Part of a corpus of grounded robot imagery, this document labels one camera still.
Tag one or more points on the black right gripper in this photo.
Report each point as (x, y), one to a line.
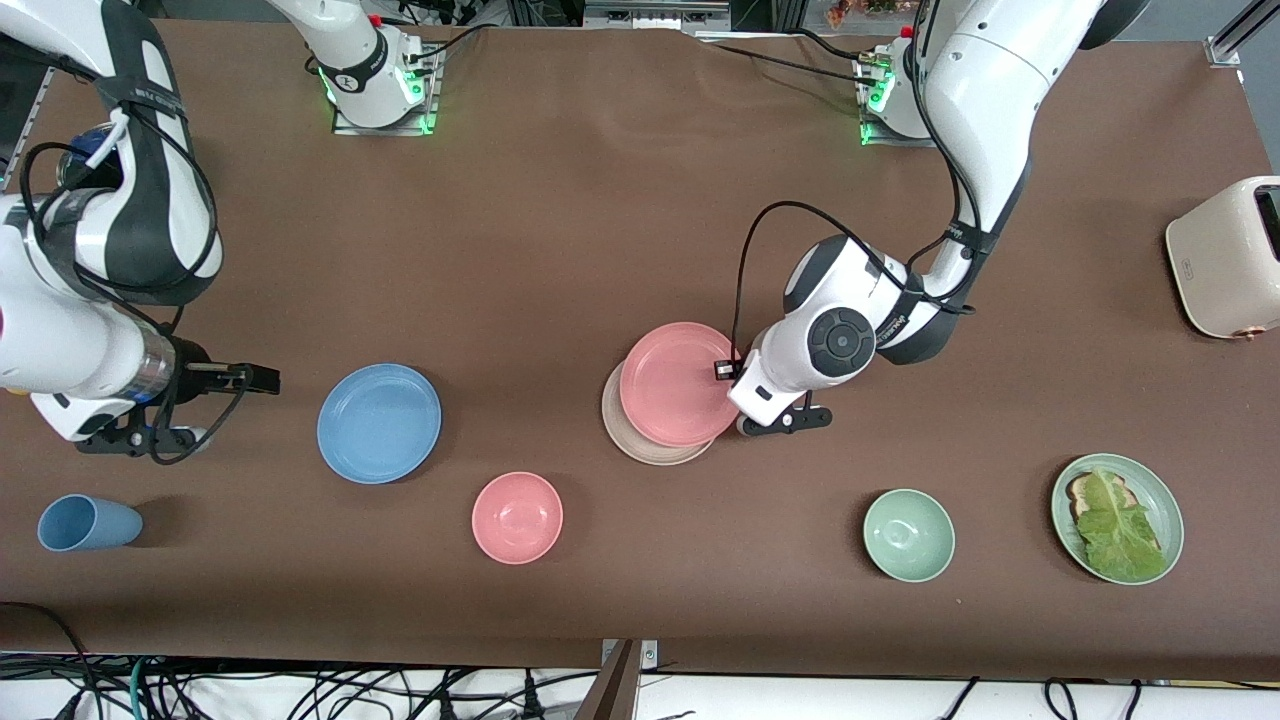
(194, 373)

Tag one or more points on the pink plate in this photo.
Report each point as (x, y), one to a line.
(675, 385)

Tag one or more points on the blue plate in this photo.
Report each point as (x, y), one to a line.
(378, 424)

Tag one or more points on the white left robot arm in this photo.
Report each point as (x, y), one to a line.
(990, 90)

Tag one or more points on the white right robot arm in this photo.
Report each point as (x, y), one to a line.
(60, 340)

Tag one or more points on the beige plate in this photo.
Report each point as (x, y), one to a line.
(625, 440)

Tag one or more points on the blue cup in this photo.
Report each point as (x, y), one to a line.
(90, 523)

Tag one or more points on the green bowl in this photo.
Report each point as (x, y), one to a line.
(908, 535)

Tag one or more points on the pink bowl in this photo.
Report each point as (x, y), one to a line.
(517, 518)

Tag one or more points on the black pot with glass lid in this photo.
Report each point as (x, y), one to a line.
(88, 140)

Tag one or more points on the grey power strip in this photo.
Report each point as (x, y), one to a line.
(655, 14)

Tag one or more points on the toasted bread slice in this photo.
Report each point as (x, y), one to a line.
(1080, 490)

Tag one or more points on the green lettuce leaf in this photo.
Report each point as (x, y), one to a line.
(1120, 530)

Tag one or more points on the green plate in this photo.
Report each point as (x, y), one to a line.
(1170, 520)

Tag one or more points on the beige toaster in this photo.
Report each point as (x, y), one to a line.
(1225, 260)

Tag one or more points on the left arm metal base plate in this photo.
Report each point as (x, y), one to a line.
(875, 125)

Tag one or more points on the metal table bracket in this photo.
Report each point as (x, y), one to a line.
(650, 655)

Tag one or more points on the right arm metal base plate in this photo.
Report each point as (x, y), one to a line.
(425, 115)

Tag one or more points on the aluminium frame profile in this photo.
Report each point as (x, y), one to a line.
(1235, 35)

